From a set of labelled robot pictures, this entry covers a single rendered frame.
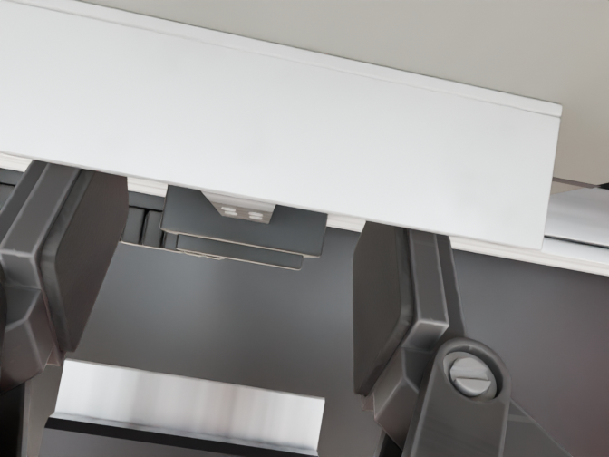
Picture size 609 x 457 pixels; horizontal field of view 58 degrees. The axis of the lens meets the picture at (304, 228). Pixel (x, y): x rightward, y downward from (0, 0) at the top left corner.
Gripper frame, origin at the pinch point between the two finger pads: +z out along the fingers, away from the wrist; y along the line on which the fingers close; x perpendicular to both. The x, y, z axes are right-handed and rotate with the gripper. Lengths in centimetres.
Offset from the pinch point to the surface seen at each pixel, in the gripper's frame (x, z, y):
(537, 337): -49, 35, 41
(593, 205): -19.8, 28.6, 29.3
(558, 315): -46, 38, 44
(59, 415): -12.8, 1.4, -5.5
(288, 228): -21.0, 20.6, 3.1
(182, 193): -20.4, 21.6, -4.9
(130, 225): -36.4, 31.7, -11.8
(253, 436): -12.7, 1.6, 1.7
